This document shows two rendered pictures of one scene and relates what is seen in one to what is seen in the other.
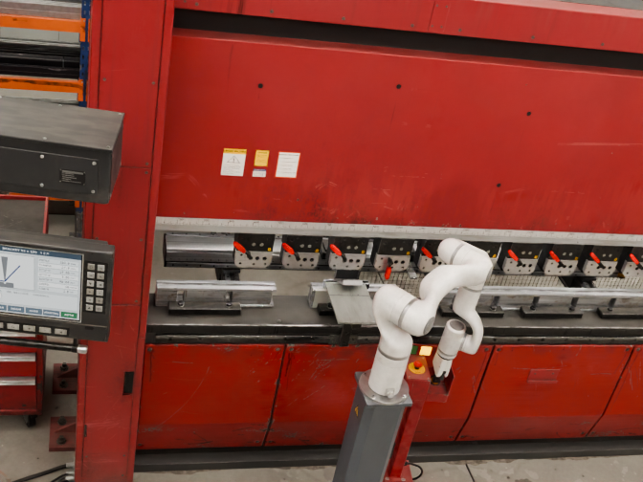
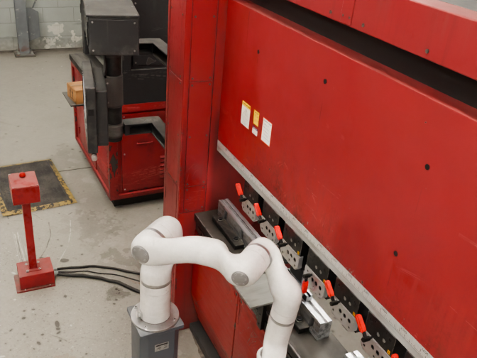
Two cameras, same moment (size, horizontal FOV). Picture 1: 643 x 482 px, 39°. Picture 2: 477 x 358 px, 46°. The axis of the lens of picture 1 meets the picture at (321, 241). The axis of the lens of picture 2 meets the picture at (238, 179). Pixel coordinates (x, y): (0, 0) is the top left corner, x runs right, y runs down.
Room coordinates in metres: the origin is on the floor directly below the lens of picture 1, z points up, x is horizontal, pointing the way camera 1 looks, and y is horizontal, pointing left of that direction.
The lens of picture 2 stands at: (2.58, -2.04, 2.55)
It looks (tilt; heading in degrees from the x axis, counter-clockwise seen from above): 28 degrees down; 80
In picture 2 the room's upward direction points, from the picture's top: 6 degrees clockwise
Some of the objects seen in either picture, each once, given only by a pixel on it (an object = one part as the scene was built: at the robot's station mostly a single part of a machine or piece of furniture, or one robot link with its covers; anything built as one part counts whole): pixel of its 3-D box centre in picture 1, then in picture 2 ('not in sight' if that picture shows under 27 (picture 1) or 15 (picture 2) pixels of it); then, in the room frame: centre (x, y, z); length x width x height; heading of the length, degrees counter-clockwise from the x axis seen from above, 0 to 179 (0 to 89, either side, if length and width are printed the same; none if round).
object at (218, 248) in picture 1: (409, 256); not in sight; (3.64, -0.42, 0.93); 2.30 x 0.14 x 0.10; 108
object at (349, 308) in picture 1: (352, 303); (267, 288); (3.09, -0.18, 1.00); 0.26 x 0.18 x 0.01; 18
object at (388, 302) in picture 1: (393, 319); (160, 248); (2.62, -0.31, 1.30); 0.19 x 0.12 x 0.24; 57
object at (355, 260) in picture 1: (346, 248); (298, 245); (3.22, -0.11, 1.18); 0.15 x 0.09 x 0.17; 108
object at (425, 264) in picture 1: (435, 251); (352, 302); (3.34, -0.49, 1.18); 0.15 x 0.09 x 0.17; 108
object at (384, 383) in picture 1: (388, 368); (155, 297); (2.60, -0.34, 1.09); 0.19 x 0.19 x 0.18
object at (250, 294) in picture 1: (215, 294); (241, 229); (3.06, 0.39, 0.92); 0.50 x 0.06 x 0.10; 108
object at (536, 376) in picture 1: (543, 376); not in sight; (3.39, -1.16, 0.59); 0.15 x 0.02 x 0.07; 108
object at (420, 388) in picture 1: (425, 372); not in sight; (3.04, -0.55, 0.75); 0.20 x 0.16 x 0.18; 101
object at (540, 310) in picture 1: (551, 312); not in sight; (3.48, -1.11, 0.89); 0.30 x 0.05 x 0.03; 108
